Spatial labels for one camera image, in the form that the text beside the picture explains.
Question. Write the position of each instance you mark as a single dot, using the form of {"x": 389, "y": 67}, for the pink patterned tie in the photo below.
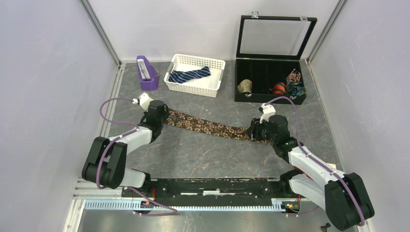
{"x": 294, "y": 76}

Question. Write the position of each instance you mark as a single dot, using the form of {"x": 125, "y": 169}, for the teal patterned tie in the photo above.
{"x": 295, "y": 88}

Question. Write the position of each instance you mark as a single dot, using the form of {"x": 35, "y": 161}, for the white plastic basket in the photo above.
{"x": 207, "y": 86}

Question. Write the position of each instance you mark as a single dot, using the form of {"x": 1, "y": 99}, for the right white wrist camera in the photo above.
{"x": 267, "y": 111}

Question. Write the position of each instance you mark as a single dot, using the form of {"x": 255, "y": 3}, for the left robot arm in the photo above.
{"x": 105, "y": 164}

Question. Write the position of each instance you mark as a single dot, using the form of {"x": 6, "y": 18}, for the navy striped tie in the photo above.
{"x": 181, "y": 77}

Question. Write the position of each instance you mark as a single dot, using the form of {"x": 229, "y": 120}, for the olive rolled tie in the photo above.
{"x": 245, "y": 86}

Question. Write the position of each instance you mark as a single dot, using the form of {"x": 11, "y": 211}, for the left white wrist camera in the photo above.
{"x": 143, "y": 101}

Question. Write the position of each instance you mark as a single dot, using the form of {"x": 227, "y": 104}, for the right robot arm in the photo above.
{"x": 342, "y": 196}

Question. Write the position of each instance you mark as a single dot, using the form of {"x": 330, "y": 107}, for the brown floral tie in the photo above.
{"x": 192, "y": 123}

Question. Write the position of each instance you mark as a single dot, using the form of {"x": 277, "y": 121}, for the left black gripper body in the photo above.
{"x": 164, "y": 118}

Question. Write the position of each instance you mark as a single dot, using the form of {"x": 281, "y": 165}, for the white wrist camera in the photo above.
{"x": 143, "y": 101}
{"x": 267, "y": 111}

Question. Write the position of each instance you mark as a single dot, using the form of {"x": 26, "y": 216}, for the black display case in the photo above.
{"x": 268, "y": 49}

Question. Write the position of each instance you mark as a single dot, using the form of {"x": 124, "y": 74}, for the purple metronome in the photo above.
{"x": 148, "y": 76}

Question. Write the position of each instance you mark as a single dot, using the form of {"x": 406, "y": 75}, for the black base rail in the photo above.
{"x": 208, "y": 192}

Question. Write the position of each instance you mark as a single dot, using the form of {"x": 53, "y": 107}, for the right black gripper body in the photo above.
{"x": 263, "y": 133}

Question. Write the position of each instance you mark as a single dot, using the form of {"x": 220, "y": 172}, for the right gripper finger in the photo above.
{"x": 254, "y": 123}
{"x": 253, "y": 136}

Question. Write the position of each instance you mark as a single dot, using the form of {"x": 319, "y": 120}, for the orange navy rolled tie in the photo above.
{"x": 278, "y": 89}

